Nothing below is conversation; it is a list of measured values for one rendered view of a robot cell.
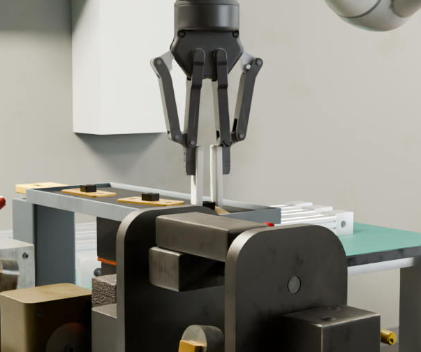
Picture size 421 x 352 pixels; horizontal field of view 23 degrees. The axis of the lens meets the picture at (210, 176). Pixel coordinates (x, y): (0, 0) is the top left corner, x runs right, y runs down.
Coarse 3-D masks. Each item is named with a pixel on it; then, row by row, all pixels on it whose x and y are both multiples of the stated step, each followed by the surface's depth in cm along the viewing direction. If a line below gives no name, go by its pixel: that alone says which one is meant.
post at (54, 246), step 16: (16, 208) 148; (32, 208) 144; (48, 208) 145; (16, 224) 148; (32, 224) 144; (48, 224) 145; (64, 224) 147; (32, 240) 144; (48, 240) 145; (64, 240) 147; (48, 256) 146; (64, 256) 147; (48, 272) 146; (64, 272) 148
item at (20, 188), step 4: (20, 184) 149; (24, 184) 149; (28, 184) 149; (32, 184) 149; (36, 184) 149; (40, 184) 149; (44, 184) 149; (48, 184) 149; (52, 184) 149; (56, 184) 149; (60, 184) 149; (64, 184) 149; (16, 188) 148; (20, 188) 147; (24, 188) 146; (28, 188) 146; (32, 188) 145; (16, 192) 149; (20, 192) 147; (24, 192) 146
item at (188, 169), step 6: (180, 144) 117; (186, 150) 116; (192, 150) 116; (186, 156) 116; (192, 156) 116; (186, 162) 116; (192, 162) 117; (186, 168) 116; (192, 168) 117; (186, 174) 117; (192, 174) 117
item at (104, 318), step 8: (112, 304) 107; (96, 312) 103; (104, 312) 103; (112, 312) 103; (96, 320) 104; (104, 320) 102; (112, 320) 101; (96, 328) 104; (104, 328) 102; (112, 328) 101; (96, 336) 104; (104, 336) 103; (112, 336) 101; (96, 344) 104; (104, 344) 103; (112, 344) 101
